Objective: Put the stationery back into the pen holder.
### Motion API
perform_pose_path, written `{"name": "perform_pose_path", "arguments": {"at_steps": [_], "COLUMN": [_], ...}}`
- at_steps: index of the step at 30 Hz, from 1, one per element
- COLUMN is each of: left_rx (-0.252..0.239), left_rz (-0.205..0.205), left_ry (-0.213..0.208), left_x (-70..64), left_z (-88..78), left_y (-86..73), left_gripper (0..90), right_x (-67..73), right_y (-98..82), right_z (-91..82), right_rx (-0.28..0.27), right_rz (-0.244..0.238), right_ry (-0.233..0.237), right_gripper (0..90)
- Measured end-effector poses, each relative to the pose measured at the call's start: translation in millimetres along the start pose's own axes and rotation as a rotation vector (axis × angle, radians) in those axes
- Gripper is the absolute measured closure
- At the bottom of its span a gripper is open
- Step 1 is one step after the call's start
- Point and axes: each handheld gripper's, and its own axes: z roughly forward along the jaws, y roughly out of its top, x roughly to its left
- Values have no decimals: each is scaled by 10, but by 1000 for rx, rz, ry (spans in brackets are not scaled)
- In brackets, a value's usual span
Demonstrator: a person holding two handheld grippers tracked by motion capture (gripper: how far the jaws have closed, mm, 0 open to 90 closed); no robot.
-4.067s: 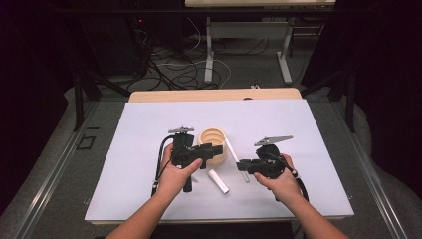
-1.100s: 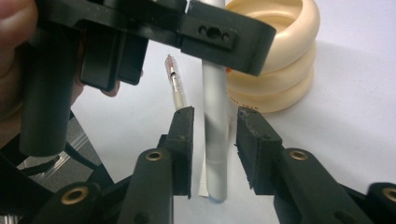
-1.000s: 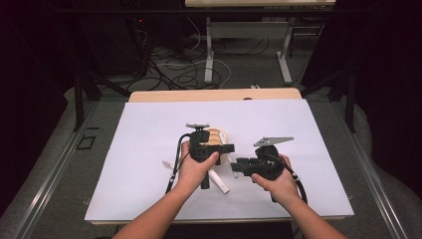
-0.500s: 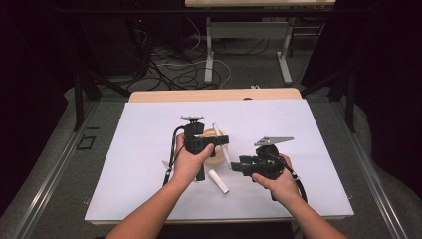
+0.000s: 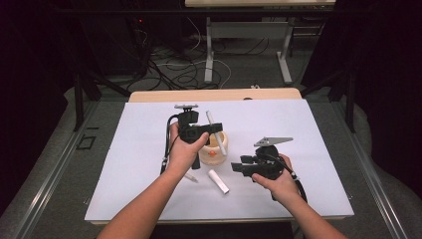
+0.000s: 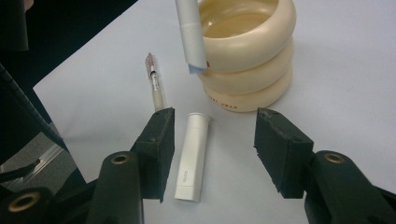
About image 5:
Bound white table mat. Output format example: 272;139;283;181
84;99;355;223

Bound dark equipment with red light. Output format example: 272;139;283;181
96;13;150;78

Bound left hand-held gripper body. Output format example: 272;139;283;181
174;104;202;170

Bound tangle of black floor cables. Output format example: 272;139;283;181
132;19;270;92

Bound dark curtain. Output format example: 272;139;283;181
300;0;422;192
0;0;79;215

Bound left hand-held gripper black cable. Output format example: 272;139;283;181
159;114;180;176

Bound cream ribbed pen holder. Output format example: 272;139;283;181
198;130;230;166

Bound hand-held gripper black cable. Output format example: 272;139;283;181
263;152;309;204
159;114;180;176

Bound black metal stand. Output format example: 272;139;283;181
73;66;131;132
300;66;357;133

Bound person's right hand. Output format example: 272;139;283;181
251;153;301;207

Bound black horizontal bar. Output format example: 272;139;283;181
56;7;366;16

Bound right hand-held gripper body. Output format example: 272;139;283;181
251;136;295;181

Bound aluminium rail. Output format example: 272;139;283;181
13;101;100;239
334;99;410;239

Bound short white cylinder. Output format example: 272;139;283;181
207;168;231;195

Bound long white pen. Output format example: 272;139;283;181
205;110;228;156

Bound person's dark clothing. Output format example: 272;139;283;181
148;221;295;239

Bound wooden table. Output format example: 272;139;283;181
85;88;355;226

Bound white floor cable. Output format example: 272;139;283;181
155;16;233;90

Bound person's left hand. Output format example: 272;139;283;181
164;121;210;177

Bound light desk with metal legs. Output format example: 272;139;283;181
184;0;336;85

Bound right hand-held gripper black cable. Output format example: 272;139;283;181
263;152;309;204

